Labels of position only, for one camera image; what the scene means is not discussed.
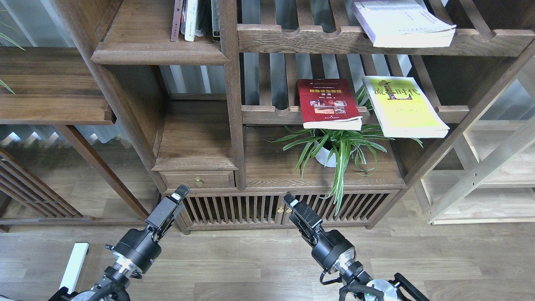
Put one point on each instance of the red cover book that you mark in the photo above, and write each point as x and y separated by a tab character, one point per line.
329	104

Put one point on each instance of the white thick book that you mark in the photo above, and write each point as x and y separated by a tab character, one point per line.
402	24

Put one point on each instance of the green spider plant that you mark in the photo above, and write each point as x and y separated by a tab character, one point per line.
365	157

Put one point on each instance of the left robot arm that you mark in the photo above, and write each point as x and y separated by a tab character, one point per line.
111	287

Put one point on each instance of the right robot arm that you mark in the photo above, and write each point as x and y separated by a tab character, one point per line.
365	288

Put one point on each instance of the brown upright book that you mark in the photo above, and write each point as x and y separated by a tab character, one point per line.
176	22

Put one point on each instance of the white upright book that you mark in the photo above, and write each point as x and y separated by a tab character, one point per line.
191	19

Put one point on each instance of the yellow green cover book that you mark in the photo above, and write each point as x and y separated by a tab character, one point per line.
402	108

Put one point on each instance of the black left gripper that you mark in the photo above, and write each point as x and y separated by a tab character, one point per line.
138	249

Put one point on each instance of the dark upright book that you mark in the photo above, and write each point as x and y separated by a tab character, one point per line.
215	22

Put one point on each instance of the dark wooden bookshelf cabinet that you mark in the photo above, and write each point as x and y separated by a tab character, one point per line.
211	109

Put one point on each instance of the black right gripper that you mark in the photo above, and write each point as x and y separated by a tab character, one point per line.
331	249

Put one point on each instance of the white plant pot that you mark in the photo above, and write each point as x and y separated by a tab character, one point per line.
323	155

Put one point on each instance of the brass drawer knob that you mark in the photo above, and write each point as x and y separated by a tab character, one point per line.
198	182

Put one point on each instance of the light wooden shelf frame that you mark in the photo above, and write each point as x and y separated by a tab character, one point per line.
496	182

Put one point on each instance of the white metal bar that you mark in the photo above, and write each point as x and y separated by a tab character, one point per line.
74	266

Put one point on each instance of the dark slatted wooden rack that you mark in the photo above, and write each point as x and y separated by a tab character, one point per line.
25	188

